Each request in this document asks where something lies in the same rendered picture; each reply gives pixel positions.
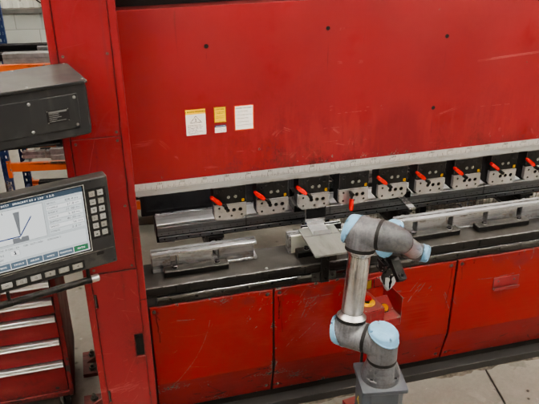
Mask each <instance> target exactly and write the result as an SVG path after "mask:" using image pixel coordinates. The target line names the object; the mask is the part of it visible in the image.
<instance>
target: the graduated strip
mask: <svg viewBox="0 0 539 404"><path fill-rule="evenodd" d="M537 144H539V139H528V140H521V141H514V142H507V143H494V144H486V145H479V146H471V147H458V148H451V149H444V150H437V151H423V152H416V153H409V154H402V155H394V156H381V157H374V158H366V159H360V160H346V161H339V162H332V163H324V164H311V165H304V166H297V167H289V168H276V169H269V170H261V171H255V172H241V173H234V174H227V175H219V176H206V177H199V178H192V179H184V180H171V181H164V182H157V183H150V184H136V185H135V191H136V192H138V191H145V190H152V189H160V188H173V187H180V186H187V185H194V184H207V183H214V182H221V181H228V180H241V179H248V178H255V177H263V176H276V175H283V174H290V173H297V172H310V171H317V170H324V169H332V168H344V167H351V166H359V165H365V164H378V163H386V162H393V161H400V160H413V159H420V158H427V157H434V156H447V155H455V154H461V153H469V152H482V151H488V150H496V149H503V148H510V147H523V146H530V145H537Z"/></svg>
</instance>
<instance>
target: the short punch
mask: <svg viewBox="0 0 539 404"><path fill-rule="evenodd" d="M325 217H326V207H323V208H312V209H305V219H306V222H312V221H318V220H325Z"/></svg>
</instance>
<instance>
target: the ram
mask: <svg viewBox="0 0 539 404"><path fill-rule="evenodd" d="M116 17H117V24H118V32H119V40H120V54H121V62H122V70H123V77H124V92H125V99H126V108H127V115H128V130H129V138H130V145H131V153H132V167H133V175H134V183H135V185H136V184H150V183H157V182H164V181H171V180H184V179H192V178H199V177H206V176H219V175H227V174H234V173H241V172H255V171H261V170H269V169H276V168H289V167H297V166H304V165H311V164H324V163H332V162H339V161H346V160H360V159H366V158H374V157H381V156H394V155H402V154H409V153H416V152H429V151H437V150H444V149H451V148H458V147H471V146H479V145H486V144H494V143H507V142H514V141H521V140H528V139H539V0H236V1H222V2H194V3H179V4H164V5H150V6H121V7H116ZM248 104H253V126H254V129H248V130H240V131H235V123H234V106H239V105H248ZM215 107H225V115H226V122H219V123H214V108H215ZM204 108H205V120H206V134H203V135H188V136H187V131H186V119H185V111H186V110H195V109H204ZM225 124H226V132H219V133H215V126H216V125H225ZM533 150H539V144H537V145H530V146H523V147H510V148H503V149H496V150H488V151H475V152H469V153H461V154H455V155H447V156H434V157H427V158H420V159H413V160H400V161H393V162H386V163H378V164H365V165H359V166H351V167H344V168H332V169H324V170H317V171H310V172H297V173H290V174H283V175H276V176H263V177H255V178H248V179H241V180H228V181H221V182H214V183H207V184H194V185H187V186H180V187H173V188H160V189H152V190H145V191H138V192H136V197H142V196H155V195H162V194H169V193H176V192H189V191H196V190H203V189H210V188H223V187H230V186H237V185H243V184H256V183H264V182H270V181H277V180H290V179H297V178H304V177H311V176H324V175H331V174H338V173H345V172H357V171H365V170H371V169H379V168H392V167H398V166H405V165H413V164H425V163H432V162H439V161H446V160H459V159H466V158H473V157H480V156H493V155H499V154H507V153H514V152H526V151H533Z"/></svg>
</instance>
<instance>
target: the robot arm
mask: <svg viewBox="0 0 539 404"><path fill-rule="evenodd" d="M403 227H404V224H403V222H402V221H401V220H397V219H391V220H381V219H377V218H374V217H369V216H364V215H359V214H351V215H350V216H349V217H348V218H347V219H346V222H345V224H344V225H343V228H342V232H341V242H343V243H345V250H346V251H347V252H348V258H347V264H346V276H345V283H344V290H343V296H342V308H341V309H340V310H339V311H338V312H337V314H335V315H334V316H333V317H332V319H331V322H330V339H331V341H332V342H333V343H334V344H336V345H339V346H341V347H345V348H348V349H352V350H355V351H358V352H360V353H364V354H366V355H367V359H366V361H365V362H364V364H363V367H362V369H361V378H362V380H363V381H364V382H365V383H366V384H367V385H369V386H371V387H373V388H376V389H381V390H385V389H390V388H392V387H394V386H396V385H397V384H398V383H399V377H400V372H399V367H398V364H397V354H398V346H399V332H398V330H397V329H396V328H395V327H394V326H393V325H392V324H391V323H389V322H386V321H373V322H372V323H366V320H367V316H366V315H365V314H364V312H363V309H364V303H365V296H366V291H367V279H368V273H369V267H370V261H371V256H372V255H374V254H375V251H376V252H377V254H378V255H379V256H380V257H378V258H377V263H376V268H377V269H378V270H379V271H380V272H381V273H382V275H381V276H380V277H379V279H380V280H381V281H382V283H383V287H384V288H385V289H386V290H387V291H389V290H390V289H391V287H392V286H393V285H394V284H395V283H396V282H401V281H405V280H406V279H407V277H406V274H405V272H404V270H403V266H402V265H401V262H400V259H399V257H404V258H407V259H411V260H414V261H418V262H427V261H428V259H429V257H430V254H431V247H430V246H429V245H427V244H421V243H419V242H418V241H417V240H415V239H414V238H413V236H412V234H410V233H409V231H408V230H406V229H405V228H403ZM378 262H379V266H378V265H377V264H378Z"/></svg>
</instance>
